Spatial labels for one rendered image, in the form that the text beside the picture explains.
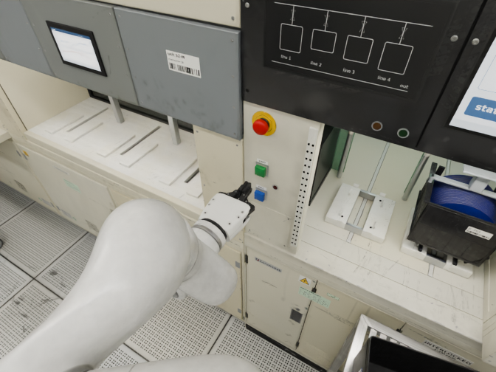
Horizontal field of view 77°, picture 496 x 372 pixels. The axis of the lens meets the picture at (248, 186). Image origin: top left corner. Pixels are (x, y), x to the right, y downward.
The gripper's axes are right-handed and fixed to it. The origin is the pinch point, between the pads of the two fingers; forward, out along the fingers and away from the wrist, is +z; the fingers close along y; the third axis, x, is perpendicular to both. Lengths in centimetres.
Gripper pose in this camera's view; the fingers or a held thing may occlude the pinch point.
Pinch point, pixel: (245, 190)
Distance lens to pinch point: 81.6
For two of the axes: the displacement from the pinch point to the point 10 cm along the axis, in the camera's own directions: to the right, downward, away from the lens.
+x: 0.0, -7.1, -7.0
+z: 4.9, -6.1, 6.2
